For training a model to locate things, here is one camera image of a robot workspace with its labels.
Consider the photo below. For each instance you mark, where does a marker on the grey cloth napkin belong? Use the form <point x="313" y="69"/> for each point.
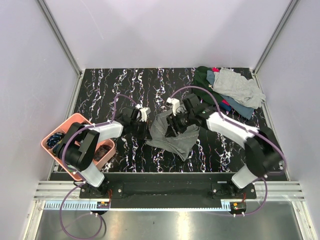
<point x="180" y="145"/>

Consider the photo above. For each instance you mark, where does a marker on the light grey shirt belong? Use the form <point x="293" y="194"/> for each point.
<point x="244" y="91"/>

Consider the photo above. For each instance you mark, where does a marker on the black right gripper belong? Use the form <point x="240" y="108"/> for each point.
<point x="173" y="126"/>

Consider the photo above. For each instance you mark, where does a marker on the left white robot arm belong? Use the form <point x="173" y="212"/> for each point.
<point x="78" y="146"/>

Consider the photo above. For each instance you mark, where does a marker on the blue garment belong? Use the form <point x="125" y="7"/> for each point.
<point x="244" y="111"/>

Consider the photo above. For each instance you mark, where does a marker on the blue patterned rolled sock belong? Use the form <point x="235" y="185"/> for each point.
<point x="54" y="139"/>

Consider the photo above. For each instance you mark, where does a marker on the dark brown rolled item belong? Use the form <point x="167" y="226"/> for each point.
<point x="101" y="152"/>

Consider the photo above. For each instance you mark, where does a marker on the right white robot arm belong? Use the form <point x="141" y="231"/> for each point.
<point x="262" y="151"/>

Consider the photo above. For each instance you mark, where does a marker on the dark green garment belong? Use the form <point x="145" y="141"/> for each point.
<point x="204" y="78"/>

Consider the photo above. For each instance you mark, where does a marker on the pink compartment tray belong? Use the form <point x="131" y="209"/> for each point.
<point x="63" y="128"/>

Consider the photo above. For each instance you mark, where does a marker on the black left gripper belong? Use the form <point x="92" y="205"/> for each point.
<point x="145" y="135"/>

